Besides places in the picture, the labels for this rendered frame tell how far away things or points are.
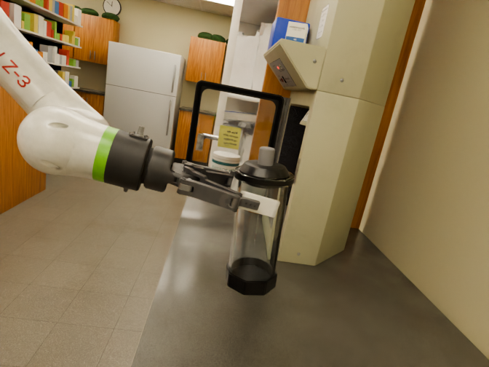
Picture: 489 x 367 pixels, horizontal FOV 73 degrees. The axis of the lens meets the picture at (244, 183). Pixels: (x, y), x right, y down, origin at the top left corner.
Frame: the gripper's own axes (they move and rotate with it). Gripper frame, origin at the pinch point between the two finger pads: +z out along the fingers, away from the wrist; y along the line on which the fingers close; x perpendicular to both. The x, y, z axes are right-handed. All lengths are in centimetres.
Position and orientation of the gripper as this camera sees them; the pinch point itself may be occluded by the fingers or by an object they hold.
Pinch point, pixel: (257, 196)
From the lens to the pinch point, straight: 61.1
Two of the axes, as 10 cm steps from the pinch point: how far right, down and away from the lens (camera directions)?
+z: 9.4, 2.7, 2.3
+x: -3.2, 9.2, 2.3
